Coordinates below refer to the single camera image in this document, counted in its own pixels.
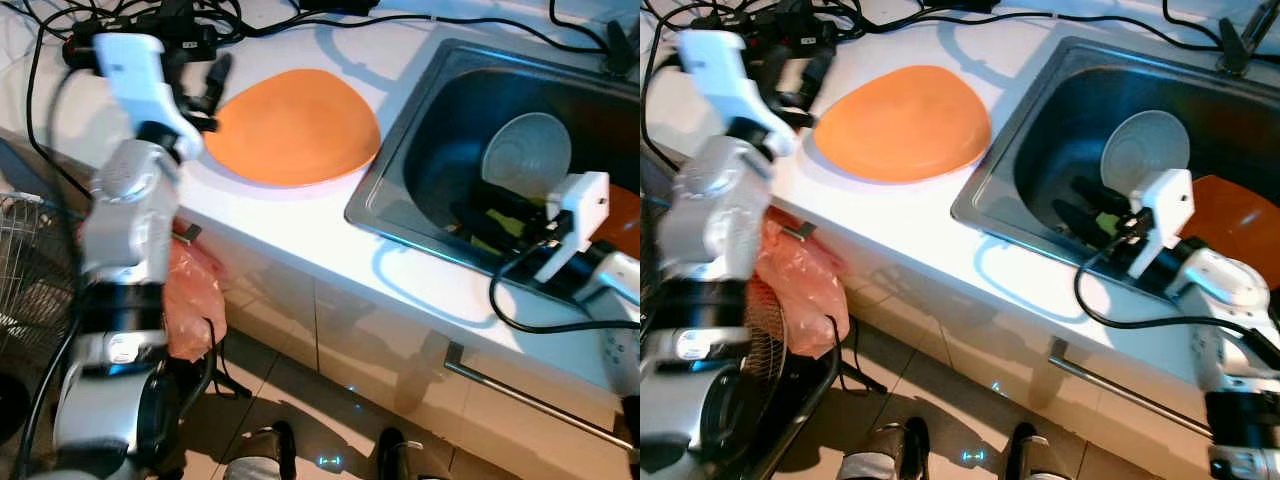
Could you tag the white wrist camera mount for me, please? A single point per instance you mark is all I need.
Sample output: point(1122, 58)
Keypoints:
point(585, 205)
point(720, 70)
point(135, 80)
point(1170, 205)

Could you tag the orange plastic bowl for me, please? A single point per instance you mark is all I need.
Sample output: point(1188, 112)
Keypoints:
point(625, 220)
point(1235, 225)

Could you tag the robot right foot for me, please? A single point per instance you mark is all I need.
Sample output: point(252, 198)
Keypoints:
point(1035, 455)
point(405, 458)

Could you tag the black and silver faucet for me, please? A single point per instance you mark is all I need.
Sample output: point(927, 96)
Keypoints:
point(1235, 55)
point(618, 55)

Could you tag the stainless steel sink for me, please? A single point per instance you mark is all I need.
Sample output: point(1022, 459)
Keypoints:
point(1060, 120)
point(450, 120)

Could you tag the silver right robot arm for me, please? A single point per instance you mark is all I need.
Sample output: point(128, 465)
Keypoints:
point(1220, 290)
point(615, 275)

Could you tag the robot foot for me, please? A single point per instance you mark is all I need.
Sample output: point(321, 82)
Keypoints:
point(260, 455)
point(405, 458)
point(1035, 455)
point(885, 452)

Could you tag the red plastic bag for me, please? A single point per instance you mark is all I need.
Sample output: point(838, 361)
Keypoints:
point(810, 290)
point(190, 300)

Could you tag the dark metal cabinet hook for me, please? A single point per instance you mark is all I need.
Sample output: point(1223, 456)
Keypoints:
point(188, 234)
point(800, 230)

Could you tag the white kitchen cabinet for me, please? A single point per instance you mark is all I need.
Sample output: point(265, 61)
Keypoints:
point(960, 320)
point(350, 320)

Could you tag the grey plastic bowl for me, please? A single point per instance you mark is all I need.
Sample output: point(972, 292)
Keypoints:
point(1145, 145)
point(525, 150)

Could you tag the black power strip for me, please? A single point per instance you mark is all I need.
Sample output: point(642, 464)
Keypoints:
point(800, 30)
point(195, 42)

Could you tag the standing fan with metal grille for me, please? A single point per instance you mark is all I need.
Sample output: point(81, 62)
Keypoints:
point(30, 290)
point(765, 340)

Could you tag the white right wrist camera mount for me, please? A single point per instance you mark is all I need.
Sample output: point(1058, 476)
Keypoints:
point(1170, 205)
point(585, 205)

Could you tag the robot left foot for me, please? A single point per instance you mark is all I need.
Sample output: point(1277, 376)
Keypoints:
point(260, 455)
point(885, 452)

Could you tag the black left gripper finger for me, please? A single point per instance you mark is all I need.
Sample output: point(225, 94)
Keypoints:
point(818, 75)
point(217, 80)

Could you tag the green plastic plate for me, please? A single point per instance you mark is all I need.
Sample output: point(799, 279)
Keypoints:
point(527, 226)

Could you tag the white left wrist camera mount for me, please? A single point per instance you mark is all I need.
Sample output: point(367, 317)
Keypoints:
point(135, 80)
point(720, 70)

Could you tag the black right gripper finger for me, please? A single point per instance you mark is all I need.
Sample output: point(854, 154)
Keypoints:
point(1097, 194)
point(500, 199)
point(1080, 220)
point(485, 232)

